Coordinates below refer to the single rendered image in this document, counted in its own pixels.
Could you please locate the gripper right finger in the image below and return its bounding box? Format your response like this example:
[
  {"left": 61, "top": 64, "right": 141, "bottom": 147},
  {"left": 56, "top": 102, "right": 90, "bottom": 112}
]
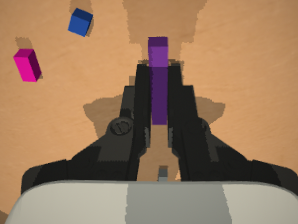
[{"left": 167, "top": 63, "right": 298, "bottom": 196}]

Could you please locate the magenta rectangular block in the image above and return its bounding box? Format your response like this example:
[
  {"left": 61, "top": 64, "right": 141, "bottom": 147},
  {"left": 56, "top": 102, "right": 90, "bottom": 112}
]
[{"left": 13, "top": 49, "right": 42, "bottom": 82}]

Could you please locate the small blue cube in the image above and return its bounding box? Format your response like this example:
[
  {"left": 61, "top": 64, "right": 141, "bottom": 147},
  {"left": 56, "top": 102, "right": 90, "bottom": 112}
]
[{"left": 68, "top": 8, "right": 93, "bottom": 37}]

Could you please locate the purple rod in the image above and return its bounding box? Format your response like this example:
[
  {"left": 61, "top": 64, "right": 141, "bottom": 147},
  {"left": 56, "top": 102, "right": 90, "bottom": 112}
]
[{"left": 148, "top": 37, "right": 168, "bottom": 125}]

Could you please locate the grey rod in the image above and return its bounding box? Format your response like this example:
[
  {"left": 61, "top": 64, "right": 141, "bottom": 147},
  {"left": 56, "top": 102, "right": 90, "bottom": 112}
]
[{"left": 158, "top": 169, "right": 168, "bottom": 181}]

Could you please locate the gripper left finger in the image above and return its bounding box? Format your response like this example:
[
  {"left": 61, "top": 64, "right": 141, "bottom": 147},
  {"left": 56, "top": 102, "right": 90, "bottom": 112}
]
[{"left": 21, "top": 64, "right": 151, "bottom": 194}]

